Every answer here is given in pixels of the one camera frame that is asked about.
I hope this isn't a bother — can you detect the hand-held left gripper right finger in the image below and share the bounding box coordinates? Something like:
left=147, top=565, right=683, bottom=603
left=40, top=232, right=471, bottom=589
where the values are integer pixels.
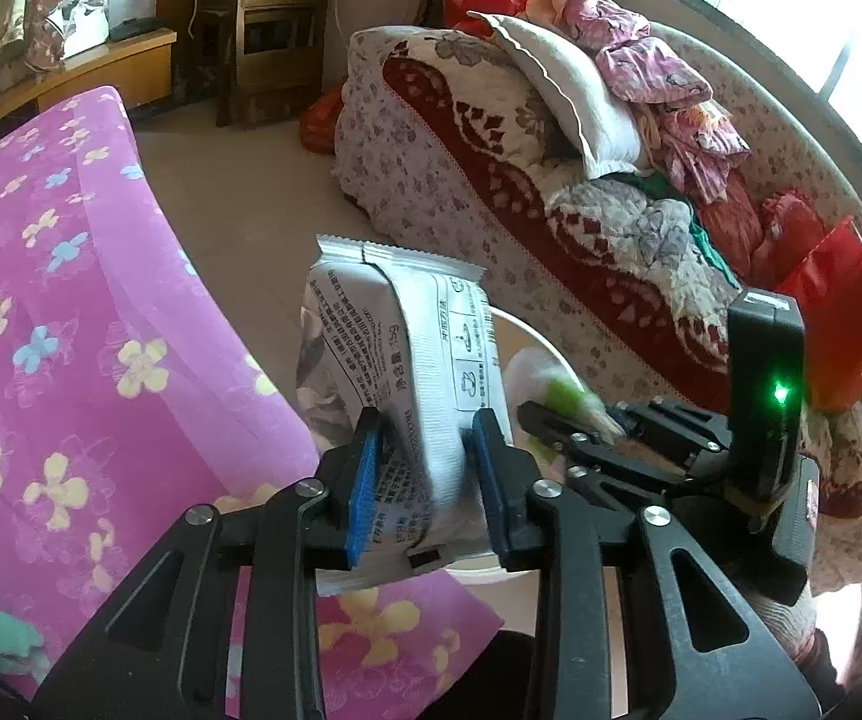
left=465, top=409, right=826, bottom=720

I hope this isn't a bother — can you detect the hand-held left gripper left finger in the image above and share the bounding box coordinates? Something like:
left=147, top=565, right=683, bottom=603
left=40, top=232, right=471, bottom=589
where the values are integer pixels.
left=29, top=406, right=394, bottom=720

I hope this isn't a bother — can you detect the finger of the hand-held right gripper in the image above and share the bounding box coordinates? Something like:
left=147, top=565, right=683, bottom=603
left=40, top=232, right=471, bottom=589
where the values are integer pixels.
left=517, top=399, right=732, bottom=502
left=611, top=397, right=732, bottom=470

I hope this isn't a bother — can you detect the green and white wrapper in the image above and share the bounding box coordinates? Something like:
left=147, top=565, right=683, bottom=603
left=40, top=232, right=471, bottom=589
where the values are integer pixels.
left=504, top=349, right=623, bottom=458

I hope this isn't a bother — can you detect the white plastic bucket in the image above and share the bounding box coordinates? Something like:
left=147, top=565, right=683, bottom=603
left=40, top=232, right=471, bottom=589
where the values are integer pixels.
left=442, top=306, right=612, bottom=586

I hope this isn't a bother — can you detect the silver snack packet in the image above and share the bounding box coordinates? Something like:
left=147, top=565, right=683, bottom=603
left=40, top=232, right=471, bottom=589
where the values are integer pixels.
left=294, top=235, right=511, bottom=597

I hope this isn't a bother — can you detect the person's right forearm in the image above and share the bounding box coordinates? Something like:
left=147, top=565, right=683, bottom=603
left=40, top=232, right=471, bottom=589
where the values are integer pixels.
left=731, top=577, right=852, bottom=691

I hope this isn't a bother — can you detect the red paper bag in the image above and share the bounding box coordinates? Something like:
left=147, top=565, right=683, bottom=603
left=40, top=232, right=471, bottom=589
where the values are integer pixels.
left=772, top=217, right=862, bottom=413

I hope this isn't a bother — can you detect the floral covered sofa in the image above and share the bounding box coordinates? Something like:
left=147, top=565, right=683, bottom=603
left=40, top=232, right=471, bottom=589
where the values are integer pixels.
left=333, top=19, right=862, bottom=601

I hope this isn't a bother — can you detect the red white patterned quilt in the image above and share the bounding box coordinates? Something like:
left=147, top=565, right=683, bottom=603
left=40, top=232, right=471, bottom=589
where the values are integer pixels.
left=382, top=34, right=747, bottom=413

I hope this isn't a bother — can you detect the pink floral tablecloth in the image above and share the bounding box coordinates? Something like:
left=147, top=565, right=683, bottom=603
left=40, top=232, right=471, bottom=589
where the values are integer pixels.
left=0, top=86, right=507, bottom=706

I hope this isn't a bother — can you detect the white pillow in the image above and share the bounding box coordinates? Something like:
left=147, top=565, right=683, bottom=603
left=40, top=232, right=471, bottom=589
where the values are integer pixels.
left=468, top=13, right=653, bottom=181

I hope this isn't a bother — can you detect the pink floral clothing pile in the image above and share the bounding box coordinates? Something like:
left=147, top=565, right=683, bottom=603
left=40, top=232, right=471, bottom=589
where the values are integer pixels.
left=528, top=0, right=751, bottom=203

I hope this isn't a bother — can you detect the orange plastic bag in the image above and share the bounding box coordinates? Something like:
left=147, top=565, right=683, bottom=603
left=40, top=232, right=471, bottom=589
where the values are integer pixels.
left=300, top=86, right=346, bottom=158

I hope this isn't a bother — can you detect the window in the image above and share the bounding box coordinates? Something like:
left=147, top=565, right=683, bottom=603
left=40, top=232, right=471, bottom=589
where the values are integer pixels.
left=626, top=0, right=862, bottom=173

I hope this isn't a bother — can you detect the wooden chair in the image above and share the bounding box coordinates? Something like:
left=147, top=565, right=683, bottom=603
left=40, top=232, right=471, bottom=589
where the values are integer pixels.
left=194, top=0, right=334, bottom=128

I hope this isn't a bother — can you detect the wooden cabinet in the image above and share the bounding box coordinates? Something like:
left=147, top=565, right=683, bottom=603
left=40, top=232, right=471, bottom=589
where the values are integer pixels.
left=0, top=26, right=178, bottom=158

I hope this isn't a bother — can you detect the flat black device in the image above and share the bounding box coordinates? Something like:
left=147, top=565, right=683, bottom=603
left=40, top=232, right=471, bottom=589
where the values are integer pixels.
left=108, top=17, right=162, bottom=41

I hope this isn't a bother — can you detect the dark red floral cloth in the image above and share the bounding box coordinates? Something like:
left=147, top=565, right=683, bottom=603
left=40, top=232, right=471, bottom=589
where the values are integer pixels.
left=26, top=0, right=113, bottom=76

